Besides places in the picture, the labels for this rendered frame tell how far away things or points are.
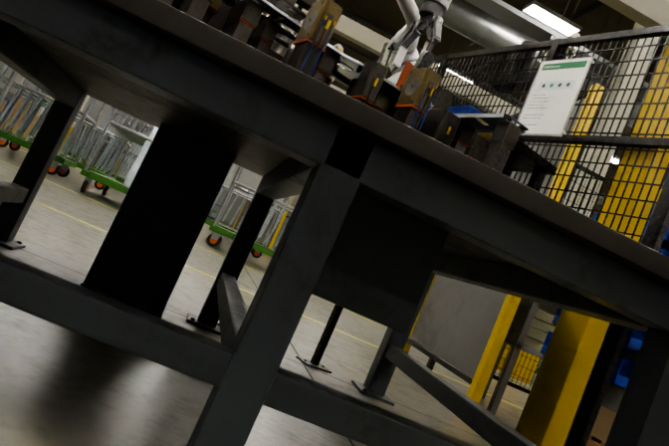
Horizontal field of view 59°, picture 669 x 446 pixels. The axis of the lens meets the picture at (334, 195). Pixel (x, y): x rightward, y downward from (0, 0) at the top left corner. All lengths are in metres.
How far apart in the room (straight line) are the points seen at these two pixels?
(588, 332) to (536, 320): 1.77
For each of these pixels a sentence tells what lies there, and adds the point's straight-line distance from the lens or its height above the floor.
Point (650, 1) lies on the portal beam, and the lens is 5.63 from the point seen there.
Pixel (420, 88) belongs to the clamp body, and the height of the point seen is 0.98.
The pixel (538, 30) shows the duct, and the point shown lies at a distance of 10.30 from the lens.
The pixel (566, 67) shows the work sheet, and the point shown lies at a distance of 2.33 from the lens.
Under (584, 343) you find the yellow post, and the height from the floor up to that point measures 0.52.
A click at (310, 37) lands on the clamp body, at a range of 1.55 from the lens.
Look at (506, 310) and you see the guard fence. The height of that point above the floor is 0.60.
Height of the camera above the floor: 0.43
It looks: 6 degrees up
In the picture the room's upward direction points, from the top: 24 degrees clockwise
